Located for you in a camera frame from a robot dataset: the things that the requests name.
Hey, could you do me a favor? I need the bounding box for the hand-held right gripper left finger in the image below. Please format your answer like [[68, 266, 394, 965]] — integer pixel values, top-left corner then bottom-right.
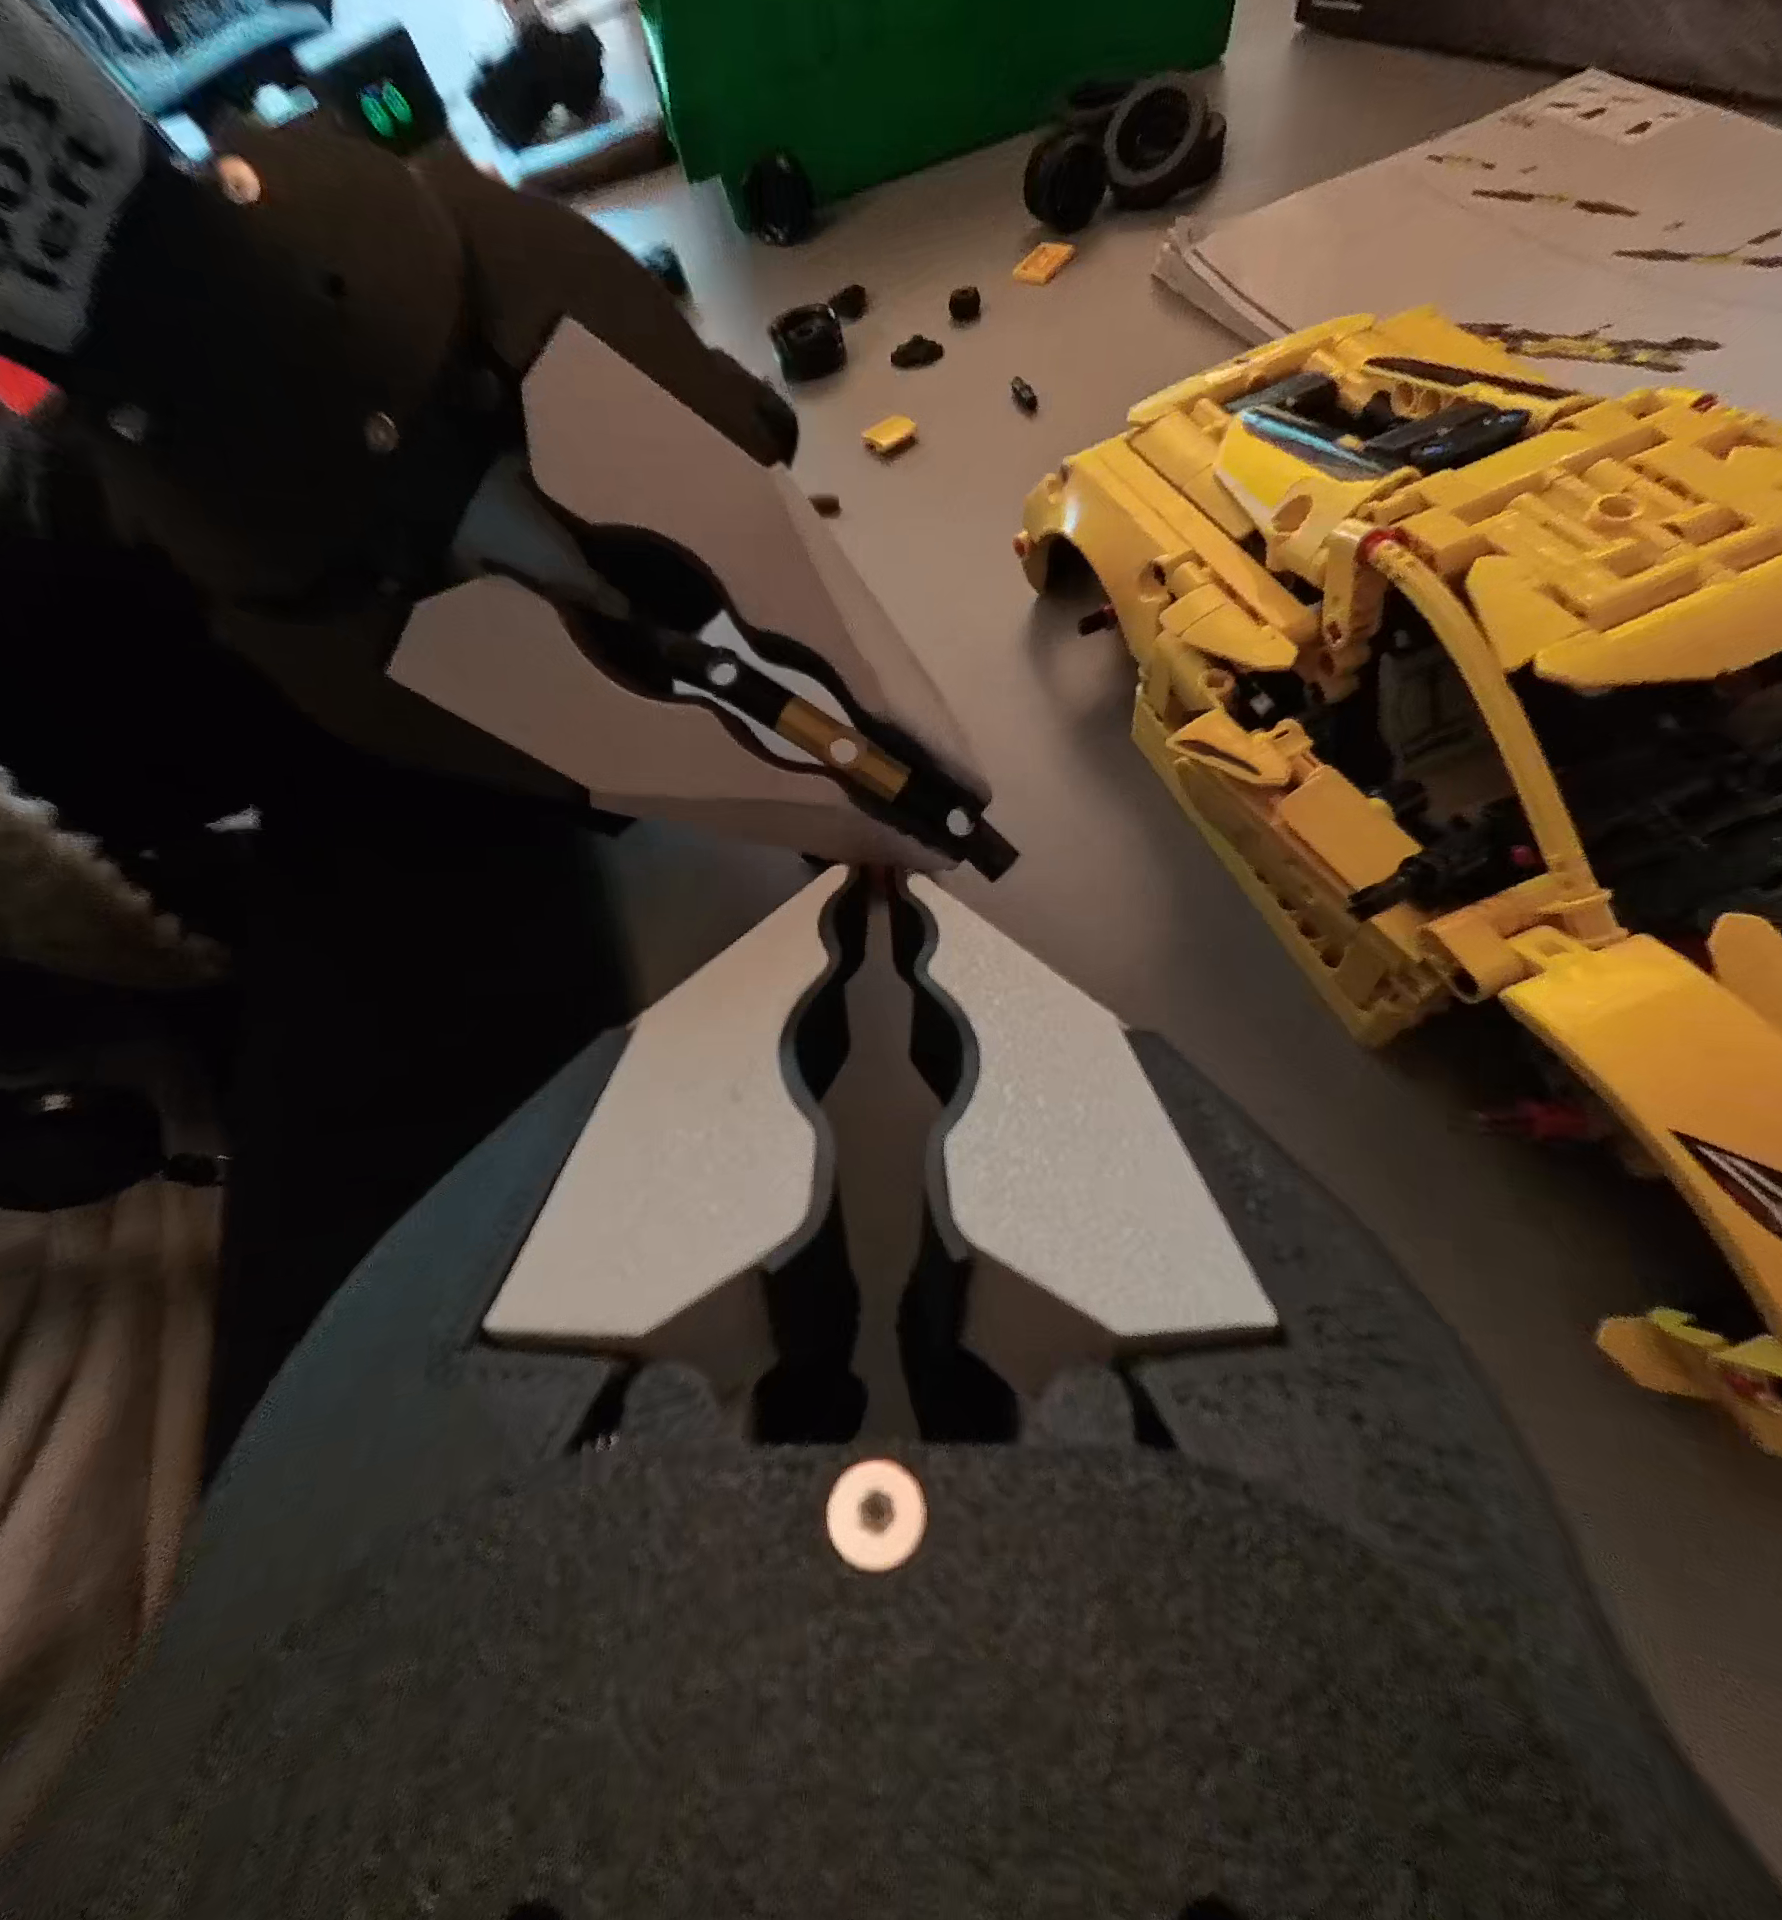
[[481, 867, 858, 1446]]

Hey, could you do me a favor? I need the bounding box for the small black bundle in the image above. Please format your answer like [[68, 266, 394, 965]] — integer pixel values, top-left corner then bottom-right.
[[469, 22, 608, 129]]

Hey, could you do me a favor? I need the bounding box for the black device with green display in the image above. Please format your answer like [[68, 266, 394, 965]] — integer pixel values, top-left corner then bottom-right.
[[337, 68, 436, 158]]

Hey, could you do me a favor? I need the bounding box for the grey desk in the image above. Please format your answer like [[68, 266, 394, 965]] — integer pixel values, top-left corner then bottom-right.
[[531, 0, 1782, 1920]]

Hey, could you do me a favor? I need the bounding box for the building instruction booklet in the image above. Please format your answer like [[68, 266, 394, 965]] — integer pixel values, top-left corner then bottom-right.
[[1153, 68, 1782, 369]]

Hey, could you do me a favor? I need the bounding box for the toy car set box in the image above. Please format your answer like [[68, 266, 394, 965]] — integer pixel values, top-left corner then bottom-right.
[[1296, 0, 1782, 115]]

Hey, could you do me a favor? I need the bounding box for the pile of black yellow bricks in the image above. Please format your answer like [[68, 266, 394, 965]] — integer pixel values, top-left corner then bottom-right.
[[815, 240, 1079, 519]]

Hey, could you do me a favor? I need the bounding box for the yellow toy brick car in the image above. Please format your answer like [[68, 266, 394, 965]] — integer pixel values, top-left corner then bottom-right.
[[1019, 309, 1782, 1459]]

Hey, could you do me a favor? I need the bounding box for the yellow pin connector brick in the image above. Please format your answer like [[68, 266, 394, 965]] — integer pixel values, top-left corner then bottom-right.
[[763, 697, 908, 797]]

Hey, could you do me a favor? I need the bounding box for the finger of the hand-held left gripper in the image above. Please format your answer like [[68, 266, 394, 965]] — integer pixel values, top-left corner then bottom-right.
[[385, 578, 971, 876], [519, 314, 994, 816]]

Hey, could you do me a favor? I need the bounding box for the green plastic bin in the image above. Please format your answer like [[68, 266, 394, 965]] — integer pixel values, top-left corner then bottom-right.
[[637, 0, 1237, 229]]

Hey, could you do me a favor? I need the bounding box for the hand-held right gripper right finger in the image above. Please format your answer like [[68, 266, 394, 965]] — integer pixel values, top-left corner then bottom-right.
[[888, 872, 1282, 1446]]

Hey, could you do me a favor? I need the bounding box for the black lanyard strap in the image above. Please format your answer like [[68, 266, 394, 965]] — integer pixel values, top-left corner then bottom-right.
[[0, 1080, 226, 1210]]

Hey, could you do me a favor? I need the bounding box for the person's left forearm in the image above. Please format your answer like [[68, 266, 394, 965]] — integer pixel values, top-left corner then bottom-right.
[[207, 750, 652, 1428]]

